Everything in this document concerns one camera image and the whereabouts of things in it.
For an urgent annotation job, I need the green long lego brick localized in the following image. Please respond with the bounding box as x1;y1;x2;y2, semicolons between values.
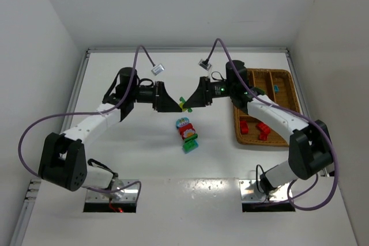
179;96;193;113

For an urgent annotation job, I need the lime curved lego piece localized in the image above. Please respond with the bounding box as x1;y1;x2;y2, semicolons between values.
179;102;186;112

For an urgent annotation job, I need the green and blue lego stack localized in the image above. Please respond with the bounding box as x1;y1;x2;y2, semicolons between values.
182;140;198;154

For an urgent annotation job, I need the small red lego brick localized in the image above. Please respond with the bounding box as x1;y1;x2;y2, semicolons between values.
257;122;271;135

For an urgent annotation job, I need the red curved lego brick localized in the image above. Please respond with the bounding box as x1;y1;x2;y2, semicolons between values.
259;133;268;141

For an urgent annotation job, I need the red long lego brick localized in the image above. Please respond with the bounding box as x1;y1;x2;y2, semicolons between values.
239;120;249;135

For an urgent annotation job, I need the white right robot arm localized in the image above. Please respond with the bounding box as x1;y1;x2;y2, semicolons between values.
183;60;333;195

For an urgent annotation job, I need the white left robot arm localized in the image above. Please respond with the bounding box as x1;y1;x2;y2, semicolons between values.
38;67;182;192

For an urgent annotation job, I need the red flower picture lego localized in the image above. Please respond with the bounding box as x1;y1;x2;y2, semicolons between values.
178;123;196;140

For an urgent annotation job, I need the green flat lego base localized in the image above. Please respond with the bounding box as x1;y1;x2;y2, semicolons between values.
184;134;198;143

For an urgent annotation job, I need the dark green lego in basket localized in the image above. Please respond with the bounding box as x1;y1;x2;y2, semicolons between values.
254;87;265;95

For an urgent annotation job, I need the wicker divided basket tray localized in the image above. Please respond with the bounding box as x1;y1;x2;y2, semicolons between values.
234;69;300;147

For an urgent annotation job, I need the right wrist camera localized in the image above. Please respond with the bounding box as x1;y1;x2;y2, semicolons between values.
198;59;212;71

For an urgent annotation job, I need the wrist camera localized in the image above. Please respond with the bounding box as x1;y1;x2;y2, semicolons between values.
198;59;212;71
151;63;165;76

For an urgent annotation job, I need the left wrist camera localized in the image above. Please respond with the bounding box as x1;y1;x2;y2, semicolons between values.
151;63;165;76

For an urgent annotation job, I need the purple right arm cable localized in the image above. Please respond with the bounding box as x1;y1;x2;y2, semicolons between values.
203;37;338;211

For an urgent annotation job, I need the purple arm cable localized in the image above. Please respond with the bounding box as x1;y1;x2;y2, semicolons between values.
203;37;338;211
18;45;158;198

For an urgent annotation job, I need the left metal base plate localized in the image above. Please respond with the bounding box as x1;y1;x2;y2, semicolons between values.
85;179;141;204

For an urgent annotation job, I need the metal base plate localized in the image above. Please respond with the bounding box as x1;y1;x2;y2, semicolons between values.
85;179;141;204
239;179;289;204

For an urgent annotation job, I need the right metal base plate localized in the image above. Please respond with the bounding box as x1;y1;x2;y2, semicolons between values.
239;179;289;204

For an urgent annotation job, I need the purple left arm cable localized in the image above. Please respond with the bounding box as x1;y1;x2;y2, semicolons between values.
18;45;158;198

